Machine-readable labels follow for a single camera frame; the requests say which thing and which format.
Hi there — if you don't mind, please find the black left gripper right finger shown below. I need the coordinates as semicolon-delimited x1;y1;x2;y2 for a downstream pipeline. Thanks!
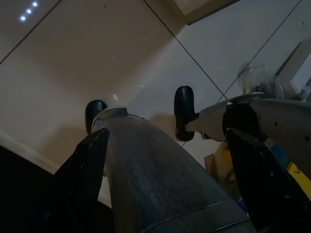
226;128;311;233

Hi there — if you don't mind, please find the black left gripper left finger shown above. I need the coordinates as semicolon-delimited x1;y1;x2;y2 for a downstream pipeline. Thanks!
31;128;115;233

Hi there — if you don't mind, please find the yellow blue package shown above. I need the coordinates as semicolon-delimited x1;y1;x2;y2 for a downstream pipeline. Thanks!
267;142;304;182

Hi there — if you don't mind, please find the tan paper bag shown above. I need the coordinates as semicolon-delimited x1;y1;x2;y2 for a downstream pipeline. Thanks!
203;143;241;203

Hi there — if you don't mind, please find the black robot left foot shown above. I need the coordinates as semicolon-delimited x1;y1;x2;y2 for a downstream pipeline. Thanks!
85;100;109;134

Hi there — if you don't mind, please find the clear plastic wrapper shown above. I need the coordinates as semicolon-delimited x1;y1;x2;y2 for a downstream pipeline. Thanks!
237;62;285;99

